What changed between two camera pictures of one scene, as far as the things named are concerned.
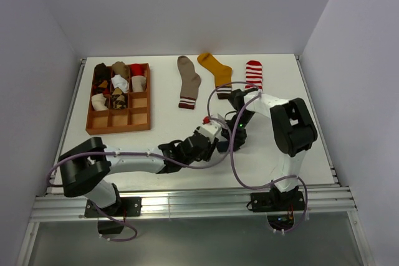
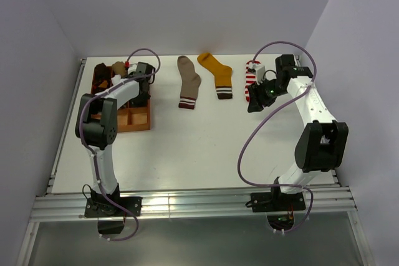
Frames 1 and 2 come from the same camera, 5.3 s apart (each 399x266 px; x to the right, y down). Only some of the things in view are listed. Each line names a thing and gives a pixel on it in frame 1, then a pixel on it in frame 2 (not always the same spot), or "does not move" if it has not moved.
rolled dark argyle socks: x=102 y=75 does not move
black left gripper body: x=205 y=155 → x=144 y=98
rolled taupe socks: x=120 y=68 does not move
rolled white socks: x=118 y=81 does not move
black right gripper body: x=240 y=131 → x=268 y=92
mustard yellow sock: x=222 y=74 does not move
